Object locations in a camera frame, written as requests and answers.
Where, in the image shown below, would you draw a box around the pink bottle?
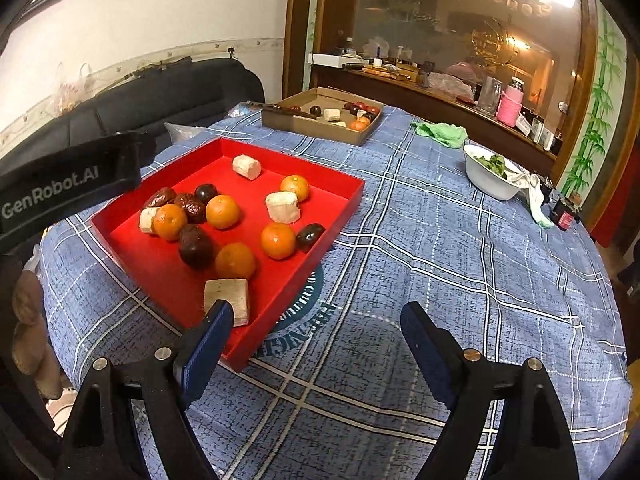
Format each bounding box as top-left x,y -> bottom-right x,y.
496,77 -> 525,128

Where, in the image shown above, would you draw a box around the wooden mirror cabinet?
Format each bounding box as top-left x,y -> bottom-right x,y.
282,0 -> 601,176

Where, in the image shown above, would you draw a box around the small dark bottle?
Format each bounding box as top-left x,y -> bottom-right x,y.
547,185 -> 583,232

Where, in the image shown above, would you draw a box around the dark wooden stick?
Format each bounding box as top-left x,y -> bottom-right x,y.
245,101 -> 321,120

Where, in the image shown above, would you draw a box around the green cloth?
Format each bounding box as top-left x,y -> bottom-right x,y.
411,121 -> 468,149

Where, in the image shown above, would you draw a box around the black sofa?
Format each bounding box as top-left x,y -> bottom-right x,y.
0,57 -> 265,171

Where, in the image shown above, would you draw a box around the red square tray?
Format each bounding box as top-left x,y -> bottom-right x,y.
90,137 -> 365,372

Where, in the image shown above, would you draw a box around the flat white box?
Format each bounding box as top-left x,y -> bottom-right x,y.
307,52 -> 373,68

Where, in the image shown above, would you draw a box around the clear glass jug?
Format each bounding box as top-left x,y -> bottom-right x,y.
477,77 -> 503,115

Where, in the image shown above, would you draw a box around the person's left hand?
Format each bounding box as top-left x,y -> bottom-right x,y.
11,272 -> 63,401

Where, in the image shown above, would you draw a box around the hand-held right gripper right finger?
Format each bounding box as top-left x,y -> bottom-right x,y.
400,301 -> 581,480

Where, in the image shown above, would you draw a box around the clear plastic bag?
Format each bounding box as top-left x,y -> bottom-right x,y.
165,121 -> 211,147

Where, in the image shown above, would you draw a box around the white bowl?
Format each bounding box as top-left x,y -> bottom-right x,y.
462,143 -> 532,201

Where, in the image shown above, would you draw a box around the brown cardboard box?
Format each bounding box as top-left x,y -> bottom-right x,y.
261,86 -> 386,147

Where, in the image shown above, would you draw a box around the white sock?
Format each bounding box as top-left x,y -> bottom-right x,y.
507,171 -> 553,229

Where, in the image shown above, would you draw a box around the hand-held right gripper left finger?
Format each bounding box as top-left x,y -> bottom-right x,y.
52,299 -> 235,480

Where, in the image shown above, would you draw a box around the green leafy vegetables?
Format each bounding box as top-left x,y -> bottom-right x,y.
472,154 -> 508,177

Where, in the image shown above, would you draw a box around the blue plaid tablecloth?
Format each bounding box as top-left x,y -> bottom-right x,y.
37,105 -> 628,480

